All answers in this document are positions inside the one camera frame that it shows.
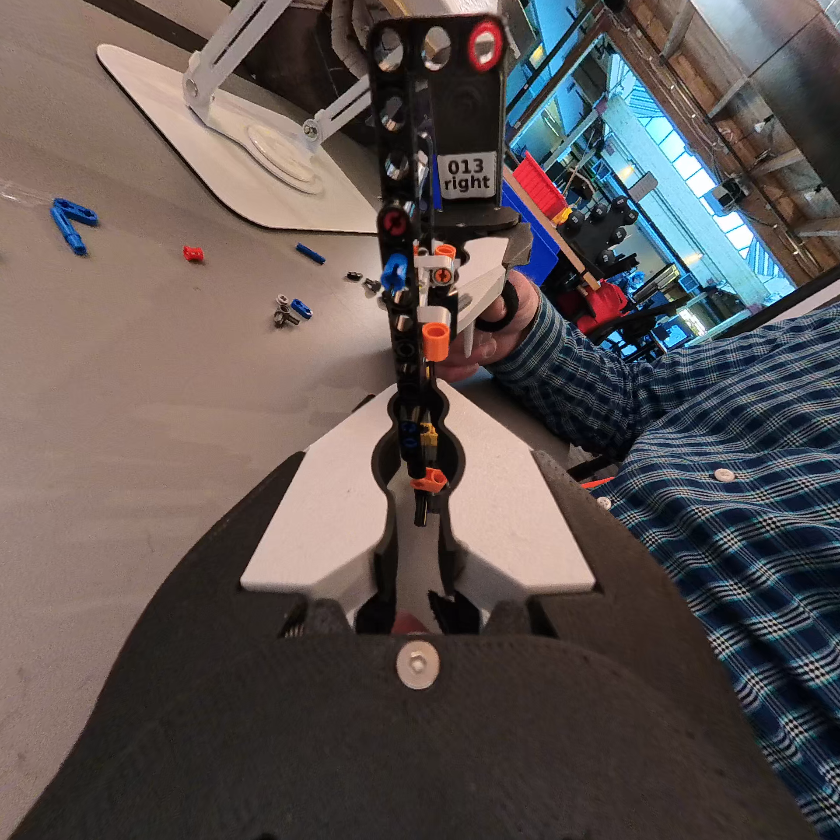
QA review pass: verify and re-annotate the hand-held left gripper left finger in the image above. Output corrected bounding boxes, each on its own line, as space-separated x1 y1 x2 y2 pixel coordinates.
241 386 403 614

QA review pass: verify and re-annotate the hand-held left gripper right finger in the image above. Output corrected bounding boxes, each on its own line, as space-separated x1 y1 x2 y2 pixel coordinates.
438 384 598 614

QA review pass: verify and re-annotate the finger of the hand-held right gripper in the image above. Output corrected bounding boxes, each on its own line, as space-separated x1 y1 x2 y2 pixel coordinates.
453 236 518 337

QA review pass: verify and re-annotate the black lego chassis assembly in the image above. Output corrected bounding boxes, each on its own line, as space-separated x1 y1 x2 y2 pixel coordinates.
366 13 508 529

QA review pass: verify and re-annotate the long blue lego pin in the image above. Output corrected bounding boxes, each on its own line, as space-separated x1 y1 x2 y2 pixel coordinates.
50 209 88 257

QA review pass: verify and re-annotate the person's right hand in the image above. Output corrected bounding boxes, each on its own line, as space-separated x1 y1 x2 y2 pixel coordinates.
436 269 547 383

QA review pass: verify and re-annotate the red storage bin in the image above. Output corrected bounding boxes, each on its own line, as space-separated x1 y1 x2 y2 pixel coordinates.
511 150 568 221

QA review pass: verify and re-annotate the red office chair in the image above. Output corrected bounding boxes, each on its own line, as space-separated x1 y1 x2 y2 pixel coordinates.
577 281 634 339

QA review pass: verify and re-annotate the rack of black dumbbells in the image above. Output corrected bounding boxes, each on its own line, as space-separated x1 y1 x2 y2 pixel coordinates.
556 192 643 265

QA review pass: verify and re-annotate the black office chair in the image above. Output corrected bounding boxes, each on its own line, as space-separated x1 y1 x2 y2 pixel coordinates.
617 262 700 362

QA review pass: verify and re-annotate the person's plaid shirt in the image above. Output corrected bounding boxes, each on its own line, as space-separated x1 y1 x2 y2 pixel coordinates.
567 305 840 840

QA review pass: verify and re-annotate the white book stand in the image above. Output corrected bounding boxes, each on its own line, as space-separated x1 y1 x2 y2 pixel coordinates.
97 0 380 235

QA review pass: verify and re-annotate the small clear plastic piece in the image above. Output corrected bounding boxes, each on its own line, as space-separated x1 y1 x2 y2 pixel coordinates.
0 176 50 206

